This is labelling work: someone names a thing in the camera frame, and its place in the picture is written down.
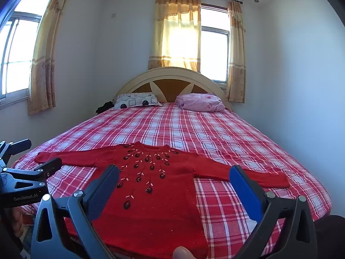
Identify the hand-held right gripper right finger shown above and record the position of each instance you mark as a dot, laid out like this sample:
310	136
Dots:
246	191

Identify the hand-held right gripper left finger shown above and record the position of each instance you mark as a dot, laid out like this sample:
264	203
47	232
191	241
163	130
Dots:
103	194

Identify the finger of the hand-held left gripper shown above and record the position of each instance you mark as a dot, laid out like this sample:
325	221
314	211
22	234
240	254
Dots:
18	143
40	168

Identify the red knitted sweater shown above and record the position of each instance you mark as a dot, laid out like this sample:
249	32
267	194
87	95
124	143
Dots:
159	191

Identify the person's left hand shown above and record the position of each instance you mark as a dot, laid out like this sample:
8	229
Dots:
16	222

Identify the person's right hand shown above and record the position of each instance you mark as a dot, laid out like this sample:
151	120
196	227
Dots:
183	253

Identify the bed with red plaid sheet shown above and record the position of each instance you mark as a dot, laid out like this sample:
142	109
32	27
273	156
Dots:
215	140

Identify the dark cloth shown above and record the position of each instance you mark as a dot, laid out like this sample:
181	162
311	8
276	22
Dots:
105	107

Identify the yellow curtain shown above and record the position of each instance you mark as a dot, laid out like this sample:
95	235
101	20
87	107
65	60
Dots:
175	32
45	59
236	54

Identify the white framed window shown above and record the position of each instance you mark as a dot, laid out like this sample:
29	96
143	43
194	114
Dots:
18	48
214	45

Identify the person's dark clothing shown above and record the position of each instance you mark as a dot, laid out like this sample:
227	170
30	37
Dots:
330	237

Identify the white patterned pillow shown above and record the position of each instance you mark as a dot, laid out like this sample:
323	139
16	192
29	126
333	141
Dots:
136	100

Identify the pink pillow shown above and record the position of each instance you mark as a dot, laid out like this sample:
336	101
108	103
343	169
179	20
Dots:
200	102

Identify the cream wooden headboard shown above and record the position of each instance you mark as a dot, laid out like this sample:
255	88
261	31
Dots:
172	79

